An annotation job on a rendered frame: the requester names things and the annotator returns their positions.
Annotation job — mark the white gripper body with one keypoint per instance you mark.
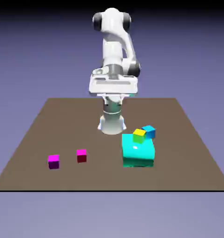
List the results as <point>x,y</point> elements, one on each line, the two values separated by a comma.
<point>113,85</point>

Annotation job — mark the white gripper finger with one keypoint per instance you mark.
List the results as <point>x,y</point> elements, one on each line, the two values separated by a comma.
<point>121,99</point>
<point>105,99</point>

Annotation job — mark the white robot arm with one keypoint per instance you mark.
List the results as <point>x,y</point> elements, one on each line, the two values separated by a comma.
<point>112,37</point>

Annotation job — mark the small yellow cube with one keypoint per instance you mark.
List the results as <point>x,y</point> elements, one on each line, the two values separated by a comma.
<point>139,136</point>

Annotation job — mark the small blue cube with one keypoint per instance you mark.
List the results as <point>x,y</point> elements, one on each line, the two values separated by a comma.
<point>150,131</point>

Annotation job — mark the small pink cube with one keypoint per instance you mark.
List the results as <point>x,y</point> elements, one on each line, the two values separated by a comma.
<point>81,155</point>

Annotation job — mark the small magenta cube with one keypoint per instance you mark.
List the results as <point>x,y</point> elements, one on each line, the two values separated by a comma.
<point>53,161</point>

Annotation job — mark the large cyan box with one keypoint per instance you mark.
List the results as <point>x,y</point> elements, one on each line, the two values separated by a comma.
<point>138,148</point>

